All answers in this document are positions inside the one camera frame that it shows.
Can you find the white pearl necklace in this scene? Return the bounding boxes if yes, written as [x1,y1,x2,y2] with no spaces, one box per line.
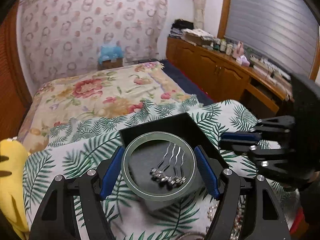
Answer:
[207,202,245,240]

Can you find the silver hair pins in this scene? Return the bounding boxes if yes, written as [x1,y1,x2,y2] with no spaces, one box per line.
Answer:
[149,142,187,189]

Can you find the green jade bangle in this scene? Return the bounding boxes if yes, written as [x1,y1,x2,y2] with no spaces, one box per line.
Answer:
[121,132,197,202]

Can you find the black jewelry box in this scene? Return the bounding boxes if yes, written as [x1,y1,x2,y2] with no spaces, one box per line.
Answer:
[120,113,227,212]

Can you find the navy blue blanket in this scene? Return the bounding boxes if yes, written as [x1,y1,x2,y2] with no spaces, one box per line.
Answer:
[160,60,214,106]

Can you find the wooden sideboard cabinet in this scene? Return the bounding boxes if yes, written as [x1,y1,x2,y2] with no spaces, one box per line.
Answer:
[166,37,292,118]

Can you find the palm leaf print cloth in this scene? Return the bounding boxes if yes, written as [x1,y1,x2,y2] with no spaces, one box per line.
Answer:
[23,100,291,239]

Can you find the pink tissue pack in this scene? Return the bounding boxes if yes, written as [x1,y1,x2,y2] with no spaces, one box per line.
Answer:
[236,55,250,67]

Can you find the white power strip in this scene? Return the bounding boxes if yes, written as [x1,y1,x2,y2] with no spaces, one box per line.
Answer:
[249,55,291,86]

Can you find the yellow plush toy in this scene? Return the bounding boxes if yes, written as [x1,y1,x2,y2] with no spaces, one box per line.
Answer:
[1,138,29,239]

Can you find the pink figurine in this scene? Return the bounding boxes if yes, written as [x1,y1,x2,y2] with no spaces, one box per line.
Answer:
[232,41,244,59]

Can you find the cardboard box with papers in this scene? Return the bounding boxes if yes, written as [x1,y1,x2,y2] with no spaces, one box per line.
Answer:
[182,29,214,46]

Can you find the floral bed blanket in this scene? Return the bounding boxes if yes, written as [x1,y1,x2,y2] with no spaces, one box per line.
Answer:
[17,61,201,153]

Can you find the brown slatted wardrobe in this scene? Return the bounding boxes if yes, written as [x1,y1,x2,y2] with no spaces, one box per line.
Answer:
[0,1,32,140]

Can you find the pile of folded clothes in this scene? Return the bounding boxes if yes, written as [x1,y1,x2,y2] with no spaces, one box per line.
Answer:
[169,19,194,39]

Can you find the grey window blind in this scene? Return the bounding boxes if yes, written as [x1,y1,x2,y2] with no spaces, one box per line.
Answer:
[225,0,319,76]

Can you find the blue bag on box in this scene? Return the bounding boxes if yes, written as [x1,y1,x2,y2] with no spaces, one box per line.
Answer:
[98,46,124,64]

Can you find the cream side curtain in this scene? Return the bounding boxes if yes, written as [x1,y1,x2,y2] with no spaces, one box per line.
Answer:
[193,0,206,29]

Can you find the circle pattern curtain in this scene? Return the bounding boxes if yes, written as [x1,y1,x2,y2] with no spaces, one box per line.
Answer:
[20,0,168,86]

